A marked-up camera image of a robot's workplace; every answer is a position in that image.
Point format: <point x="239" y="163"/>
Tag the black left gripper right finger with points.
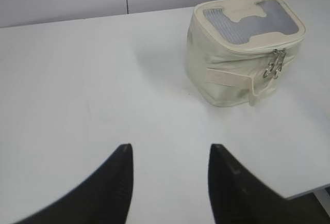
<point x="237" y="196"/>

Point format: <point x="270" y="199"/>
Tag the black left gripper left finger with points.
<point x="104" y="197"/>

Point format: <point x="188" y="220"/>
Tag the cream canvas zipper bag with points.
<point x="229" y="45"/>

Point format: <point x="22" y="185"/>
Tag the silver zipper pull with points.
<point x="271" y="64"/>
<point x="279" y="63"/>

